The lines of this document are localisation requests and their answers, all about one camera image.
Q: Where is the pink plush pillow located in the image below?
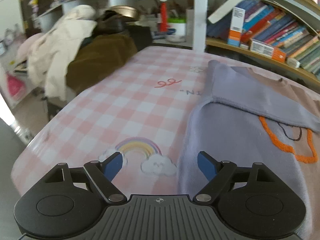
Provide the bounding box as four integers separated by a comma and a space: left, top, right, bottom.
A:
16, 33, 44, 64

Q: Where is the white charger adapter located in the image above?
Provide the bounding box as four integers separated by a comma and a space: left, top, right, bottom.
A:
286, 57, 300, 68

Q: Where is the lavender sweater with brown patch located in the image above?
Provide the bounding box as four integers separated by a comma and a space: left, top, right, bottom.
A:
177, 60, 319, 239

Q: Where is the cream white garment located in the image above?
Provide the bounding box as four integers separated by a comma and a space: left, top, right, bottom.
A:
27, 5, 97, 101

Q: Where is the pink checkered tablecloth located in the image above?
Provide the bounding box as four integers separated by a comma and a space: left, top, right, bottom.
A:
11, 45, 320, 198

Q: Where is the white orange upright box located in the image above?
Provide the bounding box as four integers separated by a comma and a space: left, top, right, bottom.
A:
227, 7, 245, 47

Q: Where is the row of colourful books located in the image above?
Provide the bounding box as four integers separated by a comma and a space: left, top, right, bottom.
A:
206, 0, 319, 81

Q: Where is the white jar green lid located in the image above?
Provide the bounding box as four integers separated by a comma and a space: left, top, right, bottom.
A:
165, 18, 186, 43

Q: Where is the white and wood bookshelf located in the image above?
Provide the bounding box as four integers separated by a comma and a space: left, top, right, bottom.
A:
39, 0, 319, 87

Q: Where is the white orange flat box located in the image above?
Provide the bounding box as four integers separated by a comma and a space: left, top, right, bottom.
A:
249, 40, 286, 63

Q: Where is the red bottle white cap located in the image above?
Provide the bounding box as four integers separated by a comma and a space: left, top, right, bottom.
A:
159, 0, 168, 33

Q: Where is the white leaning book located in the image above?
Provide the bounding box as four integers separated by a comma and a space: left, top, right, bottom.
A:
207, 0, 244, 24

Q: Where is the brown fleece garment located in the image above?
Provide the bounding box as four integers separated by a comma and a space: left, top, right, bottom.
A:
66, 34, 138, 95

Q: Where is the gold round tin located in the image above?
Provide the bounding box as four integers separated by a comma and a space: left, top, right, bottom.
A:
109, 5, 140, 22

